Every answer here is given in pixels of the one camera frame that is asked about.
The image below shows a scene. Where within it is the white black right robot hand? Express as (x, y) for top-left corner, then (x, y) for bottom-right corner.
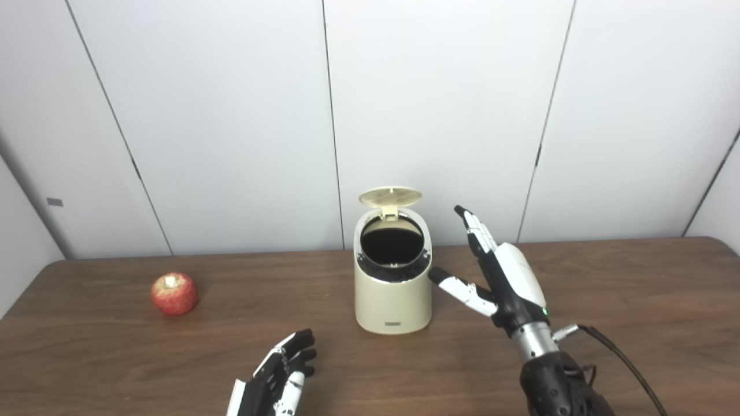
(428, 205), (550, 339)

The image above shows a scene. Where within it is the black bin liner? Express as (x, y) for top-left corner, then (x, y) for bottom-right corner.
(358, 254), (431, 283)

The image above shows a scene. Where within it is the red apple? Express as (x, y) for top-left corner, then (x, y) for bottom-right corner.
(151, 272), (198, 317)

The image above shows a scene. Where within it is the cream round bin lid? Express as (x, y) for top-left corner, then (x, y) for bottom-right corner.
(358, 186), (423, 221)

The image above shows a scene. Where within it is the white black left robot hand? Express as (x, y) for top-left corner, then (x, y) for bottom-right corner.
(226, 329), (318, 416)

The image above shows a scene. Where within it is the cream-colored round bin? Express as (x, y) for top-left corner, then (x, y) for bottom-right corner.
(354, 207), (433, 335)

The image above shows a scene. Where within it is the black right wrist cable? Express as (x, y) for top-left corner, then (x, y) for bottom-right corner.
(552, 324), (669, 416)

